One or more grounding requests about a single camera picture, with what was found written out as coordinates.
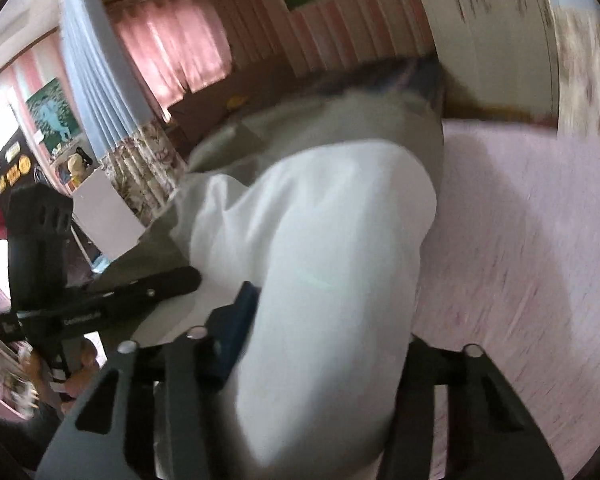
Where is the grey and white jacket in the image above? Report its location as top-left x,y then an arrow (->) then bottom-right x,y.
95,89 -> 443,479

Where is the person's left hand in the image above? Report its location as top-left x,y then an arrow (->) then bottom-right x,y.
19,338 -> 100,414

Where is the left floral curtain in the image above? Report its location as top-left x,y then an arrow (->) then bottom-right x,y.
100,120 -> 185,226

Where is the pink bed sheet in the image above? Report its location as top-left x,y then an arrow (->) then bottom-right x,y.
414,122 -> 600,478

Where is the light blue curtain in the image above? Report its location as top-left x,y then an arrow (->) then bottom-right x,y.
59,0 -> 154,158

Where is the dark wooden headboard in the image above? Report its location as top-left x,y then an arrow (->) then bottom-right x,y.
166,58 -> 301,146

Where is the pink window curtain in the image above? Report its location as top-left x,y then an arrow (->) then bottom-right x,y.
108,0 -> 233,115

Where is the striped blue pink blanket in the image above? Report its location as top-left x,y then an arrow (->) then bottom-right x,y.
312,53 -> 445,110

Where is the floral beige curtain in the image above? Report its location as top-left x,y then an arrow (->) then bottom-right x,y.
553,6 -> 600,141

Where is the white wardrobe with stickers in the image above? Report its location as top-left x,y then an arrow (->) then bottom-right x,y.
422,0 -> 559,126

